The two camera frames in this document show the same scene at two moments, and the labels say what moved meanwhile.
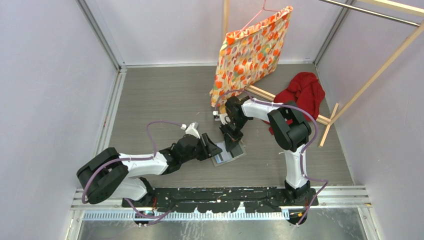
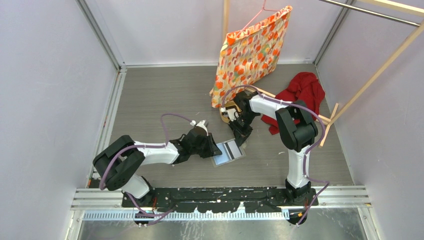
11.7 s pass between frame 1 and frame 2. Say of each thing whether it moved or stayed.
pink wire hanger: stayed
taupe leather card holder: stayed
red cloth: stayed
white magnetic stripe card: moved
